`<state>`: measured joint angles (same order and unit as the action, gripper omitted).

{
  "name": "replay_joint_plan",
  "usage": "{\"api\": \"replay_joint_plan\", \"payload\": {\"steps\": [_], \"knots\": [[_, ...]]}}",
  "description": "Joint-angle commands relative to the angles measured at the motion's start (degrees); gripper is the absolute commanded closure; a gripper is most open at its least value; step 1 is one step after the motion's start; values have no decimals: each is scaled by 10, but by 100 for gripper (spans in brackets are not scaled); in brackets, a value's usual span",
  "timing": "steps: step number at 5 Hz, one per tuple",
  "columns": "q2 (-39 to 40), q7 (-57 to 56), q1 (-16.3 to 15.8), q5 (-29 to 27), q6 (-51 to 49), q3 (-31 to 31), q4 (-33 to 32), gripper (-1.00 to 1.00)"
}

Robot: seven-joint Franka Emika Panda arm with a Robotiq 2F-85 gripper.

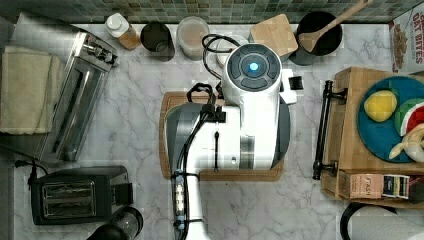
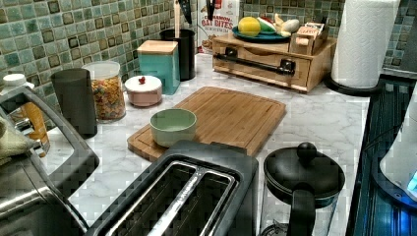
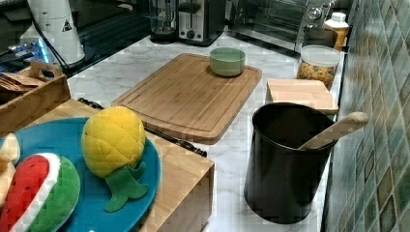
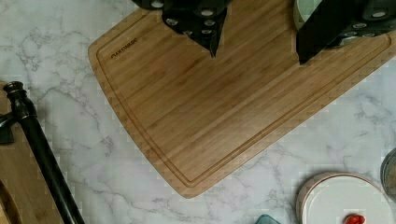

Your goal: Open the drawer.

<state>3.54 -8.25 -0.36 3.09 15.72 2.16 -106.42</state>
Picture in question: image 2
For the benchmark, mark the teal canister with wooden lid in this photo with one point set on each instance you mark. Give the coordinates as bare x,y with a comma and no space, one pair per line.
160,58

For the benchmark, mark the black toaster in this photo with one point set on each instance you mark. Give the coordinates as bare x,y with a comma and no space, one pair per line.
193,189

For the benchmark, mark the black lidded glass pot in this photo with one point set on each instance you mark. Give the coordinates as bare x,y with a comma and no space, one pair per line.
301,189

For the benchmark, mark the white electric kettle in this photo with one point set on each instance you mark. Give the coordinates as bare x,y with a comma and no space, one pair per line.
399,165

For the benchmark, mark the glass jar of cereal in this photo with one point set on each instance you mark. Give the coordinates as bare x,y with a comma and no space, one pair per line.
107,90

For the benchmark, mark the teal plate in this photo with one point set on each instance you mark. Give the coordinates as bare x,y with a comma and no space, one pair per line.
261,37

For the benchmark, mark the green folded cloth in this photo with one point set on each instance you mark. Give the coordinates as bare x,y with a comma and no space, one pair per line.
12,142

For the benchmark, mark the black paper towel holder base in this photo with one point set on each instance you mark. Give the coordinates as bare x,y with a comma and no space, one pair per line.
360,92

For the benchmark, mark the wooden utensil handle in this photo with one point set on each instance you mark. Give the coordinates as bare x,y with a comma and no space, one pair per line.
177,12

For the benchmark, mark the white garlic toy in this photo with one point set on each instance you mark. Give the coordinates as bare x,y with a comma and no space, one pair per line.
285,28

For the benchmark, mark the dark grey cylinder container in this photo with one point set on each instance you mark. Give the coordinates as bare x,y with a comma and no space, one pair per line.
74,93

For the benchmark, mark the black dish drying rack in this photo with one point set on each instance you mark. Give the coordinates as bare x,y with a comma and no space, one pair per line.
378,207

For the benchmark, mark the bamboo cutting board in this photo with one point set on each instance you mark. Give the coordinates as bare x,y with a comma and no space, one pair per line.
233,117

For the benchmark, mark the watermelon slice toy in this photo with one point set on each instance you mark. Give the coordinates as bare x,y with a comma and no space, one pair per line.
266,26

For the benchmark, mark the oat bites cereal box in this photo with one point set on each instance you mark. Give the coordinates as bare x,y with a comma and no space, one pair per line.
224,18

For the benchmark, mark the black utensil holder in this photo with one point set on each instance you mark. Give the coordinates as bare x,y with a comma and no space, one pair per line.
186,48

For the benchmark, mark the yellow lemon toy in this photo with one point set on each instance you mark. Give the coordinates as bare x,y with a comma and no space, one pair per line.
249,26

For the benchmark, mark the white paper towel roll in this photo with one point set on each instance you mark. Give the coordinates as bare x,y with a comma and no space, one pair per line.
362,42

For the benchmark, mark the pink white lidded sugar bowl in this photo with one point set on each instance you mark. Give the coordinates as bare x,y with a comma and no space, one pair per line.
144,91

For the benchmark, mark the black utensil in holder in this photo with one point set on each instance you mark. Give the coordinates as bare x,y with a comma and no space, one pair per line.
185,6

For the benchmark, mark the stainless steel appliance with handle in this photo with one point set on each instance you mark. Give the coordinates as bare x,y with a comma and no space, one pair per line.
34,202

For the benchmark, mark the small wooden tea bag box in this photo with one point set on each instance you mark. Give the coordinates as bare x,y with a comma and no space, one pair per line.
308,38

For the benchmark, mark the green ceramic bowl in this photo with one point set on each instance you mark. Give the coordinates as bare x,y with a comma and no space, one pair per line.
172,125

